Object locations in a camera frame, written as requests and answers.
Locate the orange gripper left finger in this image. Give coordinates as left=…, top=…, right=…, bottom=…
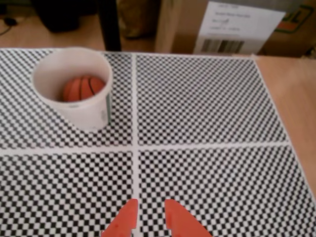
left=101, top=198, right=138, bottom=237

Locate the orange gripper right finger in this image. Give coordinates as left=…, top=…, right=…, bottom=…
left=164, top=199, right=213, bottom=237

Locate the small orange basketball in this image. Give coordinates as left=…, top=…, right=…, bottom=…
left=62, top=76, right=106, bottom=102

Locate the white paper cup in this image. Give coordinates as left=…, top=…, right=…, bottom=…
left=31, top=47, right=114, bottom=131

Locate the black white checkerboard sheet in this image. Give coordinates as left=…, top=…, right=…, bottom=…
left=0, top=150, right=136, bottom=237
left=136, top=54, right=289, bottom=146
left=138, top=146, right=316, bottom=237
left=0, top=48, right=134, bottom=149

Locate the brown cardboard box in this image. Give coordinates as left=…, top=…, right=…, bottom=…
left=154, top=0, right=316, bottom=57

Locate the black furniture leg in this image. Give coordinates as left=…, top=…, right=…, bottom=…
left=98, top=0, right=122, bottom=52

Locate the brown crumpled bag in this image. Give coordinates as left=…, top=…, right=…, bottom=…
left=118, top=0, right=161, bottom=40

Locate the white shipping label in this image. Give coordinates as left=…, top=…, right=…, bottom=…
left=194, top=1, right=286, bottom=55

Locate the black bin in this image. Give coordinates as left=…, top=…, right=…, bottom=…
left=32, top=0, right=97, bottom=33

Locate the black floor cable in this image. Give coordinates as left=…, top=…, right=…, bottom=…
left=0, top=16, right=18, bottom=36

